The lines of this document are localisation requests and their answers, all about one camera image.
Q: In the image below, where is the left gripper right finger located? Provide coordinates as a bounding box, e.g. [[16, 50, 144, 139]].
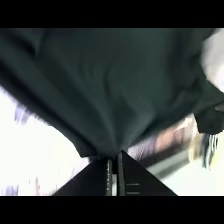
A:
[[116, 150, 178, 197]]

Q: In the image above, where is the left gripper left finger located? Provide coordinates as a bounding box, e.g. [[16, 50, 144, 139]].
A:
[[53, 156, 114, 197]]

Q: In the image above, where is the dark green shirt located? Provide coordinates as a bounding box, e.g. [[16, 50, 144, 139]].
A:
[[0, 27, 224, 159]]

